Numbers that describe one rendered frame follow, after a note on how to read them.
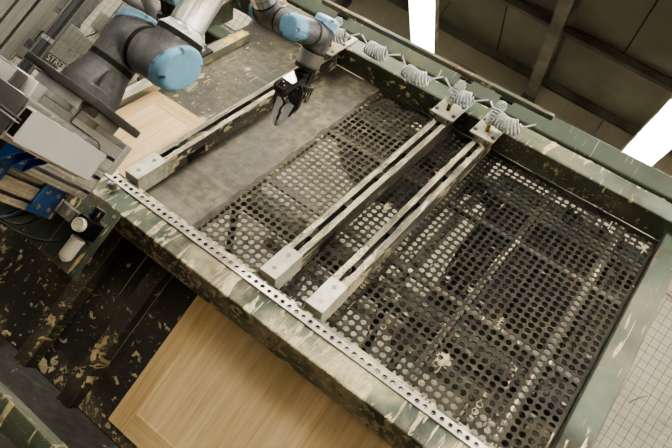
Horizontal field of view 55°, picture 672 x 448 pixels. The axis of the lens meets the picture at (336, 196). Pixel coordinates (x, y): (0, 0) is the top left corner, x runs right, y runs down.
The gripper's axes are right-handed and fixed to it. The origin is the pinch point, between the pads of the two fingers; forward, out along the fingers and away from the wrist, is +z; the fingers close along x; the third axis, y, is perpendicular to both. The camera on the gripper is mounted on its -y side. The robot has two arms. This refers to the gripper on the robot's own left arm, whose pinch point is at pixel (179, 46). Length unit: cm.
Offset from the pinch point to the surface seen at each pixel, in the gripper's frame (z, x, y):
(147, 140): 11.3, 43.3, -8.9
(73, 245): 12, 94, -12
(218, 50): 9.1, -17.1, -8.7
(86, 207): 11, 80, -8
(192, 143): 6, 44, -27
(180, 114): 11.0, 25.5, -12.7
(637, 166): 22, -42, -191
